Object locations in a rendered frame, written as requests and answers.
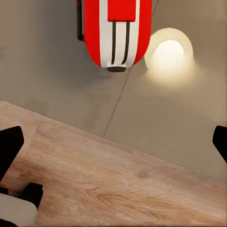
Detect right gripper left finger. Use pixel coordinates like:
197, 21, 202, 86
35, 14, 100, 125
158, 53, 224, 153
0, 126, 24, 181

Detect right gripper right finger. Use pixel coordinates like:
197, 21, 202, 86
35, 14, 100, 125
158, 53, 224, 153
213, 126, 227, 163

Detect radio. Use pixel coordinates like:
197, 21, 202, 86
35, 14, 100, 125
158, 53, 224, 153
76, 0, 152, 72

